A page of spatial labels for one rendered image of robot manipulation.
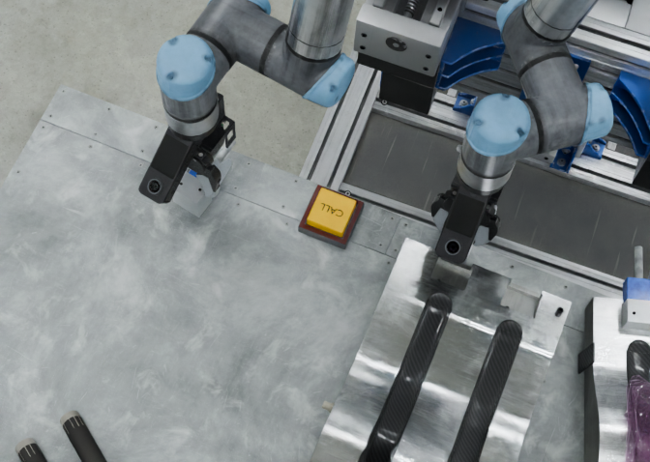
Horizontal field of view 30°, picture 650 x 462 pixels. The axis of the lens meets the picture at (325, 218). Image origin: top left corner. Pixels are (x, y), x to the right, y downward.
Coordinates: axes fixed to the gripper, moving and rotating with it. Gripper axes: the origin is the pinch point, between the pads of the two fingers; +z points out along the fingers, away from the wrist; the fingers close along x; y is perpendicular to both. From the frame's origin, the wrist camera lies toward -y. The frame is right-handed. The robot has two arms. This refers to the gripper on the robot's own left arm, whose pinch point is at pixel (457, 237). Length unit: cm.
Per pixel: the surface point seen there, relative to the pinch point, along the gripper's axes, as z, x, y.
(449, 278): -1.6, -1.3, -7.6
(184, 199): 0.8, 40.9, -11.7
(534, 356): -4.0, -16.9, -14.4
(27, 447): 2, 44, -55
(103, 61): 85, 98, 44
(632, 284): -2.3, -26.5, 2.8
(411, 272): -4.3, 4.1, -10.0
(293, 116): 85, 50, 50
